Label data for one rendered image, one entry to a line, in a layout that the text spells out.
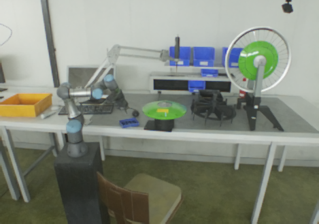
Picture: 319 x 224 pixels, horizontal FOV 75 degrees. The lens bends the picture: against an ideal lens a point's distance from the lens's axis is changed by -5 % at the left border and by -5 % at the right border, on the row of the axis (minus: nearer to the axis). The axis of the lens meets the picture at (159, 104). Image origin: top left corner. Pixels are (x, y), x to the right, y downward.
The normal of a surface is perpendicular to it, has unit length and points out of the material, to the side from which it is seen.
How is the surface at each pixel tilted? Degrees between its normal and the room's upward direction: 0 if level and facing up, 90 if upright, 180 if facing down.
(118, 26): 90
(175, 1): 90
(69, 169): 90
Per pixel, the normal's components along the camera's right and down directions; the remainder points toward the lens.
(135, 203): -0.22, 0.36
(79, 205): 0.06, 0.36
